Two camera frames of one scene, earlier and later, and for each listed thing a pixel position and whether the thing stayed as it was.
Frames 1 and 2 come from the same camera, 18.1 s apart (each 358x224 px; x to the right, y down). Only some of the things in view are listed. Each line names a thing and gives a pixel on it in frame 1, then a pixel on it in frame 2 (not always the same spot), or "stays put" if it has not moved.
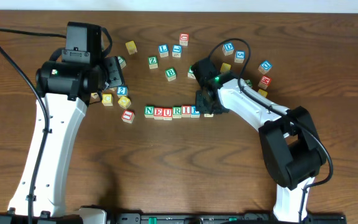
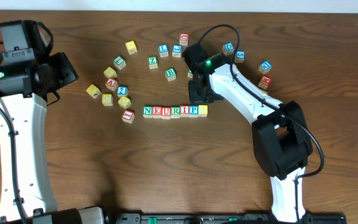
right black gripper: (202, 101) → (198, 92)
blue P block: (194, 113) stays put
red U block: (167, 114) stays put
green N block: (149, 111) stays put
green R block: (176, 112) stays put
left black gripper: (114, 72) → (64, 70)
